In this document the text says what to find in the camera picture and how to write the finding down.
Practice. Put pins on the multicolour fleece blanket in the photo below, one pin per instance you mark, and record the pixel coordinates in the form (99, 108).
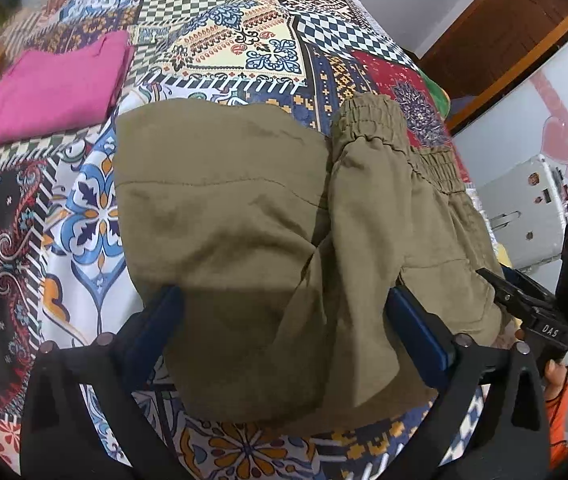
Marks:
(435, 95)

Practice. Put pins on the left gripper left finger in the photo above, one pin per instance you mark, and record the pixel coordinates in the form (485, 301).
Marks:
(59, 440)

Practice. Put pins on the folded pink pants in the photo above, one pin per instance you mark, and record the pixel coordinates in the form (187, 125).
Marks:
(44, 93)

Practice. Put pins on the brown wooden door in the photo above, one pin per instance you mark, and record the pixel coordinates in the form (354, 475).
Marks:
(490, 48)

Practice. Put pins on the person's right hand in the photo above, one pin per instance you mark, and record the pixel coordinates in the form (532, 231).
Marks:
(555, 375)

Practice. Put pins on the olive khaki pants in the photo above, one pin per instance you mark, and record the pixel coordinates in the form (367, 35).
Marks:
(285, 244)

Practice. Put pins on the grey sewing machine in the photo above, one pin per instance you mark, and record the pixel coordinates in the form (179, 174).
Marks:
(528, 211)

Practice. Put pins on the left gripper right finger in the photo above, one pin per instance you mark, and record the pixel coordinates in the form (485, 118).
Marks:
(488, 420)

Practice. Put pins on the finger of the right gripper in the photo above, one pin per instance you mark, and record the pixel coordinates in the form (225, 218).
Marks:
(501, 289)

